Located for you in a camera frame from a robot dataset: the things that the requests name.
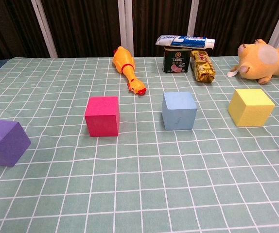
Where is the yellow rubber chicken toy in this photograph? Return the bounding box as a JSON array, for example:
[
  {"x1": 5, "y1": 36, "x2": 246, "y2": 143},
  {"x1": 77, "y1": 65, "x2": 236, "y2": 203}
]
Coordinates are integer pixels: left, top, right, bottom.
[{"x1": 112, "y1": 46, "x2": 147, "y2": 96}]

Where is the dark brown curtain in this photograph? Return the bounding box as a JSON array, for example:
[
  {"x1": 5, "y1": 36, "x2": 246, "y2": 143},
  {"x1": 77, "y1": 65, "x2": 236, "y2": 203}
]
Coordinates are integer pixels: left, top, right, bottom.
[{"x1": 0, "y1": 0, "x2": 279, "y2": 63}]

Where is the purple foam cube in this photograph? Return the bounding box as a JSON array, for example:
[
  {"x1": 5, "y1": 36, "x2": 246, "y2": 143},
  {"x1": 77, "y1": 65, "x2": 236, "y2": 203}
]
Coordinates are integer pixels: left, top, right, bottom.
[{"x1": 0, "y1": 118, "x2": 32, "y2": 167}]

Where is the white blue toothpaste tube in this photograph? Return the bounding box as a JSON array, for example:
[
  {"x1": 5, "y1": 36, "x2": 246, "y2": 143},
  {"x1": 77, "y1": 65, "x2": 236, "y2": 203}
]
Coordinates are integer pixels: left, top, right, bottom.
[{"x1": 156, "y1": 34, "x2": 216, "y2": 50}]

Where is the gold snack package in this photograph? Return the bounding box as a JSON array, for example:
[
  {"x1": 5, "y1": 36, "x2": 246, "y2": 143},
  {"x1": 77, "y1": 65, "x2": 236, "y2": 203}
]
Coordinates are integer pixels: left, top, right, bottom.
[{"x1": 190, "y1": 50, "x2": 216, "y2": 84}]

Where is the red foam cube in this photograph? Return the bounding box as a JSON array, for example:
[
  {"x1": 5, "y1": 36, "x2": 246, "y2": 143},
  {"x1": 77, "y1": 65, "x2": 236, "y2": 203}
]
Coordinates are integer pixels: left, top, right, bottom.
[{"x1": 84, "y1": 96, "x2": 120, "y2": 137}]

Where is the light blue foam cube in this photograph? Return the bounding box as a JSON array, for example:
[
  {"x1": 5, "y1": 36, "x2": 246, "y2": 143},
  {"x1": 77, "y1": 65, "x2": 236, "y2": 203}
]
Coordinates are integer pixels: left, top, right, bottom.
[{"x1": 161, "y1": 91, "x2": 198, "y2": 131}]

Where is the yellow plush animal toy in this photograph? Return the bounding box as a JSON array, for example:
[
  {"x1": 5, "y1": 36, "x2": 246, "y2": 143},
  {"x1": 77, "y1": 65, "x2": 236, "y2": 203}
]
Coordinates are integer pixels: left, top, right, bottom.
[{"x1": 227, "y1": 38, "x2": 279, "y2": 85}]

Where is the green checked tablecloth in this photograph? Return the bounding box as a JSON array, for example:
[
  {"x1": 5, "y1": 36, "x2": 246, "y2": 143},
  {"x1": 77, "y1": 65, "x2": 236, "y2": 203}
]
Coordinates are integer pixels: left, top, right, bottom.
[{"x1": 0, "y1": 56, "x2": 279, "y2": 233}]

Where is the yellow foam cube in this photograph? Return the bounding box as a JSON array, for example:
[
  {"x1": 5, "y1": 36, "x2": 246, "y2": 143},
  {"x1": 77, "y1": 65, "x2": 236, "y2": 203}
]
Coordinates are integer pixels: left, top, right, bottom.
[{"x1": 228, "y1": 88, "x2": 276, "y2": 127}]

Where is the dark luncheon meat tin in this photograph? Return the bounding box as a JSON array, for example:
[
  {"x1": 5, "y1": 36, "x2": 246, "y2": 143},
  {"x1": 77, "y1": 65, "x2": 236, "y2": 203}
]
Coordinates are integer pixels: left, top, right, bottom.
[{"x1": 163, "y1": 46, "x2": 193, "y2": 74}]

